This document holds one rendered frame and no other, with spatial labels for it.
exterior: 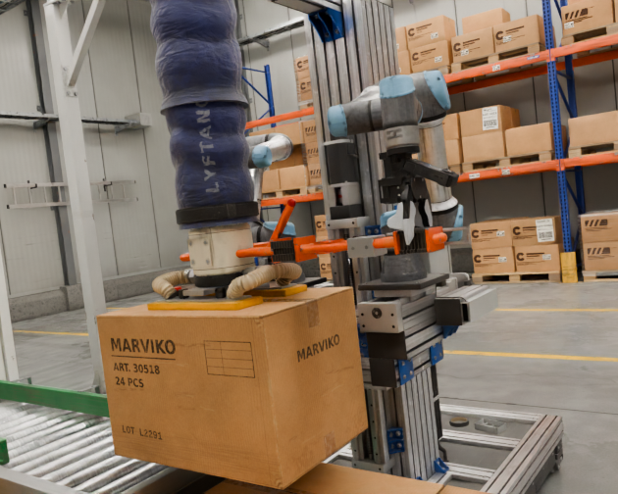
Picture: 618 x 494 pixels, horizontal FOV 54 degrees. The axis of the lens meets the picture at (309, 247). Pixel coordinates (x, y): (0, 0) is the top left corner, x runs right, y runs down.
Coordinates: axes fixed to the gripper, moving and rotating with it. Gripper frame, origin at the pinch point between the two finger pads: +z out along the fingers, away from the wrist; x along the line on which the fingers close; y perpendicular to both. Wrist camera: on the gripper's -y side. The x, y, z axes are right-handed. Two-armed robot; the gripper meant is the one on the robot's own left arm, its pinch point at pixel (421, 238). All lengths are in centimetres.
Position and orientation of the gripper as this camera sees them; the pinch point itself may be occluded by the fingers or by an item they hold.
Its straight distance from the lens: 133.8
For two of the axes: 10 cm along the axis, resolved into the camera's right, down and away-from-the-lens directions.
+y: -8.0, 0.7, 5.9
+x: -5.9, 1.0, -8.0
